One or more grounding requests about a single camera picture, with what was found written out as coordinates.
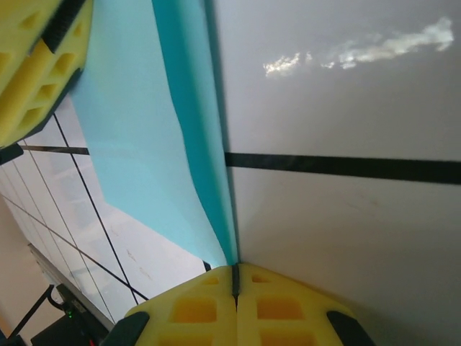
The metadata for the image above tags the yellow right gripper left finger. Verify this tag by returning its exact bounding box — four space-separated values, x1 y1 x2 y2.
106 265 238 346

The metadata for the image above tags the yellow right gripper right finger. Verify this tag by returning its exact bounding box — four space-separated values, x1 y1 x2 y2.
236 262 376 346

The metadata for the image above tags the light blue cloth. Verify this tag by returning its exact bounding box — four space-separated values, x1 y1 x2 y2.
70 0 241 270

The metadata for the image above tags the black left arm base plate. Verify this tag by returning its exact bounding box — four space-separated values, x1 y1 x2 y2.
0 283 112 346

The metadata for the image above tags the aluminium mounting rail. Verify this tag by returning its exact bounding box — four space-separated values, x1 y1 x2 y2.
27 243 120 325

